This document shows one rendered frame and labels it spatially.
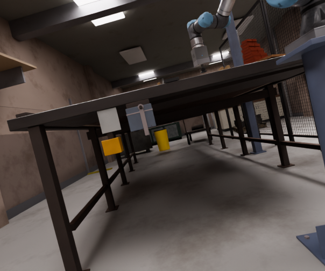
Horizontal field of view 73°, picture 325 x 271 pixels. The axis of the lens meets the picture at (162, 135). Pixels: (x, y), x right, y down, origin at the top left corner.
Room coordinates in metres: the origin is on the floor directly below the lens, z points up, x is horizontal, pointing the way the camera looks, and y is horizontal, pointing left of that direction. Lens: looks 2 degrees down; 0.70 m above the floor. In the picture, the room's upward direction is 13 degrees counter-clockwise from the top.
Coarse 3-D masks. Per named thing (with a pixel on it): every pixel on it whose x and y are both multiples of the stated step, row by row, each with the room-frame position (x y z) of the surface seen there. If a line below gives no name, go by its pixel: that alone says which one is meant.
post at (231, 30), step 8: (232, 16) 3.15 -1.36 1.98; (232, 24) 3.15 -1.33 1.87; (232, 32) 3.14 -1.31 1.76; (232, 40) 3.14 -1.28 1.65; (232, 48) 3.16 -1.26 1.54; (232, 56) 3.22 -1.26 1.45; (240, 56) 3.15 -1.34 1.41; (240, 64) 3.15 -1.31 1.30; (248, 104) 3.14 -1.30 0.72; (248, 112) 3.14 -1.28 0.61; (248, 120) 3.17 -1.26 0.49; (248, 128) 3.23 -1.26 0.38; (256, 128) 3.15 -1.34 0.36; (256, 136) 3.15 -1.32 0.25; (256, 144) 3.14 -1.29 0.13; (256, 152) 3.14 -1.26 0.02
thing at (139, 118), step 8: (128, 104) 1.13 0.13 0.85; (136, 104) 1.14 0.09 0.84; (144, 104) 1.14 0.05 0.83; (128, 112) 1.12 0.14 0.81; (136, 112) 1.12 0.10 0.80; (144, 112) 1.12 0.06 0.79; (152, 112) 1.12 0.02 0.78; (128, 120) 1.12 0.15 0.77; (136, 120) 1.12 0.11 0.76; (144, 120) 1.12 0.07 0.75; (152, 120) 1.12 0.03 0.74; (136, 128) 1.12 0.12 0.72; (144, 128) 1.11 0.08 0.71
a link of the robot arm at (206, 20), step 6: (204, 12) 1.25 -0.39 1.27; (198, 18) 1.28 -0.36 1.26; (204, 18) 1.24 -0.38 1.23; (210, 18) 1.26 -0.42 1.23; (216, 18) 1.30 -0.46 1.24; (198, 24) 1.29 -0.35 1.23; (204, 24) 1.26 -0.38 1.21; (210, 24) 1.27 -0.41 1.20; (216, 24) 1.31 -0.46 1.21; (198, 30) 1.32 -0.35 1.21
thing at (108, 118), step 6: (114, 108) 1.14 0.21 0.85; (102, 114) 1.14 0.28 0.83; (108, 114) 1.14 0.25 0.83; (114, 114) 1.14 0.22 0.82; (102, 120) 1.14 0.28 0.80; (108, 120) 1.14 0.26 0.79; (114, 120) 1.14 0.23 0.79; (102, 126) 1.14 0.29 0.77; (108, 126) 1.14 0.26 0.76; (114, 126) 1.14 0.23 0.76; (120, 126) 1.14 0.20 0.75; (102, 132) 1.14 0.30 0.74
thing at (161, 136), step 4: (156, 132) 6.43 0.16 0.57; (160, 132) 6.39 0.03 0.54; (164, 132) 6.43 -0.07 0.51; (156, 136) 6.47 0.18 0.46; (160, 136) 6.40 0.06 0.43; (164, 136) 6.42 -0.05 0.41; (160, 140) 6.41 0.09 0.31; (164, 140) 6.41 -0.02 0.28; (160, 144) 6.43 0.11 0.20; (164, 144) 6.41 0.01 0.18; (168, 144) 6.51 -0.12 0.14; (160, 148) 6.46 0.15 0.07; (164, 148) 6.42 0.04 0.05; (168, 148) 6.47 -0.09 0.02
